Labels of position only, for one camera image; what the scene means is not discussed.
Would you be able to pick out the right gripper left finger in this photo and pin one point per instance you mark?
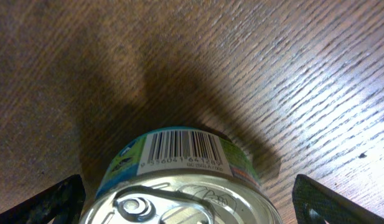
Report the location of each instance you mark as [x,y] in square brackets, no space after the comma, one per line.
[61,203]

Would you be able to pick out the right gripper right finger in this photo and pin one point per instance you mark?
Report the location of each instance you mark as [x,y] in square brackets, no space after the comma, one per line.
[315,203]

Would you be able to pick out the silver tin can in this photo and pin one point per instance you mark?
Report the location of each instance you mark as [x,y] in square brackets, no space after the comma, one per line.
[180,175]

